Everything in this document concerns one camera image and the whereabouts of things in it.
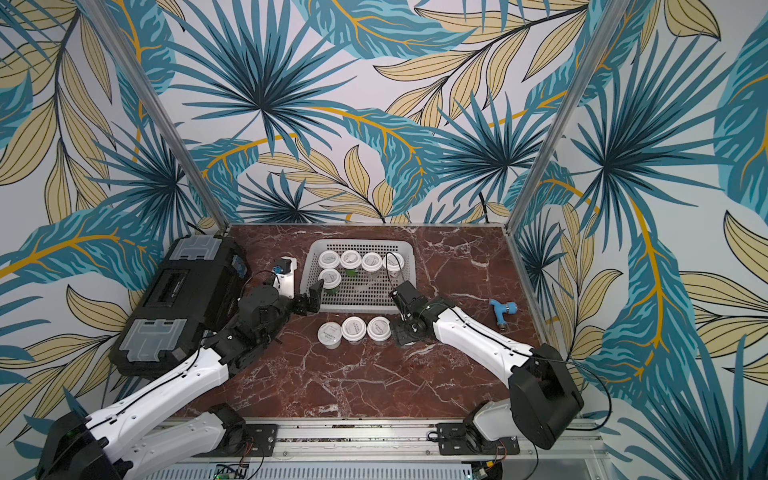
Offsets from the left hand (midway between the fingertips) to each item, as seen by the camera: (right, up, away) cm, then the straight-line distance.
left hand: (306, 281), depth 77 cm
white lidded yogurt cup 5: (+3, -1, +18) cm, 18 cm away
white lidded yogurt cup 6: (+18, -15, +9) cm, 25 cm away
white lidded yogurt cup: (+1, +5, +23) cm, 24 cm away
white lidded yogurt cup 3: (+16, +4, +23) cm, 28 cm away
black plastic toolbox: (-32, -2, +5) cm, 32 cm away
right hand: (+27, -15, +8) cm, 31 cm away
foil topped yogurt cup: (+4, -16, +9) cm, 19 cm away
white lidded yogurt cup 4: (+22, +4, +21) cm, 31 cm away
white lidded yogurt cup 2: (+9, +5, +23) cm, 25 cm away
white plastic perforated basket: (+11, 0, +26) cm, 28 cm away
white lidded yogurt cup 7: (+11, -14, +8) cm, 20 cm away
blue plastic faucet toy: (+57, -11, +18) cm, 61 cm away
